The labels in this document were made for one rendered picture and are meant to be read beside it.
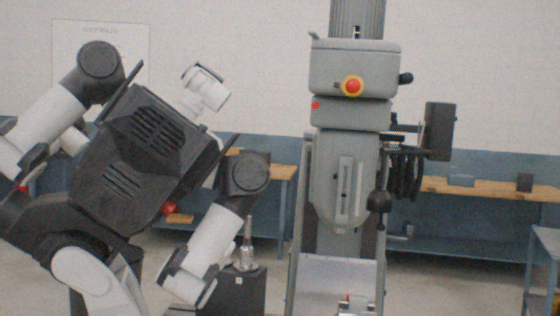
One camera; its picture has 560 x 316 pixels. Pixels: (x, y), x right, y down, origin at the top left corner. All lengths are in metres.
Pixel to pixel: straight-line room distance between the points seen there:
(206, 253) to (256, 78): 4.86
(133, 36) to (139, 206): 5.33
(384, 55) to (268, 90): 4.53
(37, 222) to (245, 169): 0.48
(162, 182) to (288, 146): 4.87
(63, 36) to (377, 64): 5.59
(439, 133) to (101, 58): 1.19
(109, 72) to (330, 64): 0.60
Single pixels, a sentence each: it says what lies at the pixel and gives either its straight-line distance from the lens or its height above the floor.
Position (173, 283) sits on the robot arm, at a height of 1.28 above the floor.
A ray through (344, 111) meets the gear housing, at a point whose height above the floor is 1.68.
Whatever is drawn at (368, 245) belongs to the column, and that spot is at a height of 1.13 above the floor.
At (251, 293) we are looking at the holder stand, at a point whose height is 1.04.
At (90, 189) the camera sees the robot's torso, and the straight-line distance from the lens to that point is 1.19.
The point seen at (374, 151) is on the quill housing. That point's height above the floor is 1.56.
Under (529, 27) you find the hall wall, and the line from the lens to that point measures 6.22.
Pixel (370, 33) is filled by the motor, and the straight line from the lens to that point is 1.87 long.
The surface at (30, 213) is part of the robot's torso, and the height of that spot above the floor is 1.43.
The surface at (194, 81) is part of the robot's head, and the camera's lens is 1.29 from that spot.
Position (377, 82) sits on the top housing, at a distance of 1.48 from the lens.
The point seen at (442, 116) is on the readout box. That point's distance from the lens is 1.93.
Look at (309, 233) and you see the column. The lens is 2.15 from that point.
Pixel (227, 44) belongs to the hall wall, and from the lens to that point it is 6.07.
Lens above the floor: 1.74
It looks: 8 degrees down
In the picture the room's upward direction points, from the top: 4 degrees clockwise
